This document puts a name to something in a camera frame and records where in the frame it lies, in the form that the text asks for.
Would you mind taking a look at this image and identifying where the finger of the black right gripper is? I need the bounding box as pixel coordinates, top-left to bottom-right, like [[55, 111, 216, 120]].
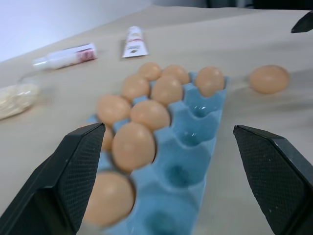
[[291, 10, 313, 34]]

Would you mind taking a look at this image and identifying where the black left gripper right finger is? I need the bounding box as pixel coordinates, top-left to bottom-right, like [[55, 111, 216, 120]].
[[233, 124, 313, 235]]

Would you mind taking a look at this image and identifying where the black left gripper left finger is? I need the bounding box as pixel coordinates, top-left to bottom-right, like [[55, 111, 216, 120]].
[[0, 122, 106, 235]]

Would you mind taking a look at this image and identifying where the blue egg tray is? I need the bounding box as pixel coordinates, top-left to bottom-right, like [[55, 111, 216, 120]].
[[87, 71, 229, 235]]

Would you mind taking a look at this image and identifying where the dark furniture behind table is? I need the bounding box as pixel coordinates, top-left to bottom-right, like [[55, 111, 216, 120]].
[[205, 0, 313, 12]]

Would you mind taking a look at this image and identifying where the brown egg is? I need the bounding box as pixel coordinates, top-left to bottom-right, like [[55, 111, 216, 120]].
[[195, 66, 226, 97], [96, 94, 133, 127], [82, 171, 136, 226], [112, 121, 157, 173], [100, 124, 114, 151], [130, 100, 171, 134], [249, 64, 290, 94], [137, 61, 162, 82], [121, 74, 151, 102], [161, 64, 191, 85], [150, 75, 184, 107]]

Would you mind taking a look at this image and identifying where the clear bag of beige grains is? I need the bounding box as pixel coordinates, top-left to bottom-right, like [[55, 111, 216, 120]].
[[0, 76, 42, 120]]

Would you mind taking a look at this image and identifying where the white bottle with pink label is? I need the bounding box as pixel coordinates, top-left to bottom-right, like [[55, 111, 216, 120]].
[[32, 43, 98, 71]]

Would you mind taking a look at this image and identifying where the white squeeze tube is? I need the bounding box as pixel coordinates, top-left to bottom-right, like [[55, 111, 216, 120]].
[[121, 26, 149, 59]]

